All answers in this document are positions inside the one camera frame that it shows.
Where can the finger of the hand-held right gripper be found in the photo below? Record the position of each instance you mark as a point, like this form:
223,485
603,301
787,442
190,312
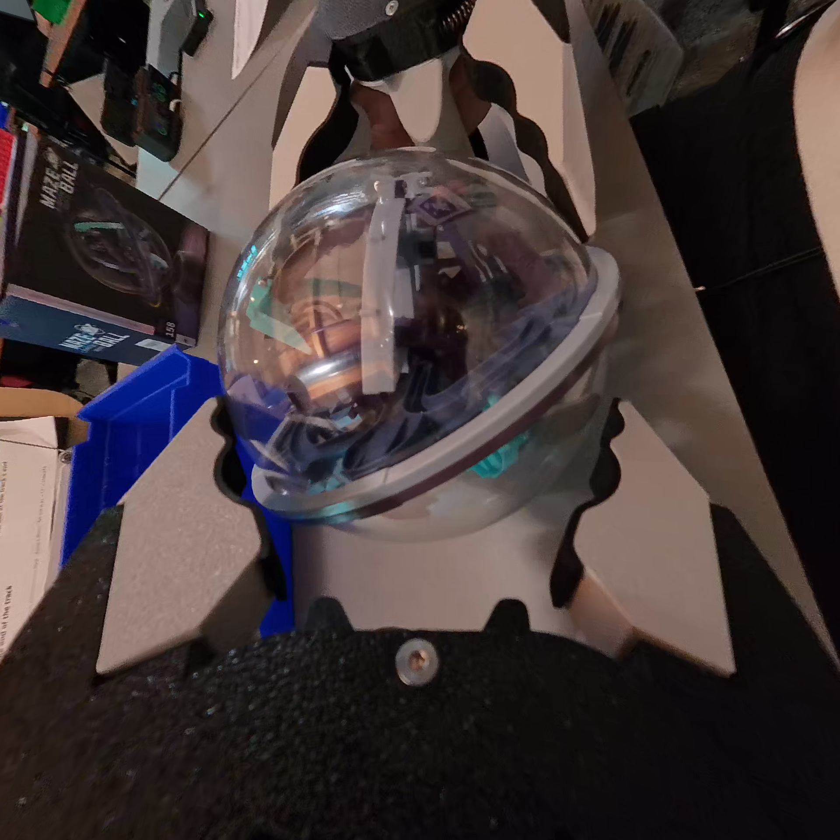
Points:
590,79
295,131

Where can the printed instruction sheet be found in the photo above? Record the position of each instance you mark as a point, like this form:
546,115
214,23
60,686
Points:
26,525

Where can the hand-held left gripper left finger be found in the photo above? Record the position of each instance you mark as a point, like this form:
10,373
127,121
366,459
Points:
177,558

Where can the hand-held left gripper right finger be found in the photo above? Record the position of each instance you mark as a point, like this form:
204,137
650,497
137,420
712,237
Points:
656,564

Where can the black toy packaging box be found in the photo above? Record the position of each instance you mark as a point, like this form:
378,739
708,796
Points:
98,262

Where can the black electronic device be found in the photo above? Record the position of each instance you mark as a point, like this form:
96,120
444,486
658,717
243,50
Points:
141,111
197,26

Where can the blue plastic bin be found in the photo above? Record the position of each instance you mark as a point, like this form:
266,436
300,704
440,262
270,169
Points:
124,446

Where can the person's black pants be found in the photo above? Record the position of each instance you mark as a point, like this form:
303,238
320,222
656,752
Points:
754,361

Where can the clear plastic maze ball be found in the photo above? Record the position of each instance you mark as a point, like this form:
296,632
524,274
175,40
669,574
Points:
420,341

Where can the cardboard backing board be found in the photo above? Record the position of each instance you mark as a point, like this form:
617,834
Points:
33,400

